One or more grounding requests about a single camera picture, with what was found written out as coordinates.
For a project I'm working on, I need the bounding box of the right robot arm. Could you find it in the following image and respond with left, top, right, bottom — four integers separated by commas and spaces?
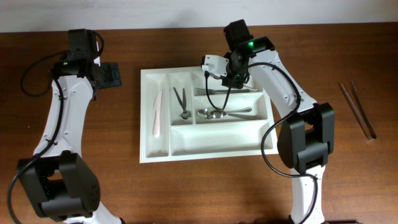
221, 19, 335, 223

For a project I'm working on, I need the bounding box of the steel tablespoon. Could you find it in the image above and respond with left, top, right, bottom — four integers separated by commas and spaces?
197, 108, 262, 120
208, 107, 252, 118

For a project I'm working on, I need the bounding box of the steel fork straight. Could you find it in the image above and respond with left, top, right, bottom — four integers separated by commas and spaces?
193, 88, 250, 96

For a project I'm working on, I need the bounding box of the white cutlery tray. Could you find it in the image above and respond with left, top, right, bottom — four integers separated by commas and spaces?
140, 67, 274, 163

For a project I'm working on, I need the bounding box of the white plastic knife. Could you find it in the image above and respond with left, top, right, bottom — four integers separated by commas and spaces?
152, 90, 163, 138

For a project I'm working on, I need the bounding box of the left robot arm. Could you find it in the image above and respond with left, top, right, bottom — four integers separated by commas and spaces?
7, 29, 123, 223

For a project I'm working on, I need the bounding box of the small teaspoon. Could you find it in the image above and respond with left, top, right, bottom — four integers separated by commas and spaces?
173, 87, 183, 110
182, 89, 191, 119

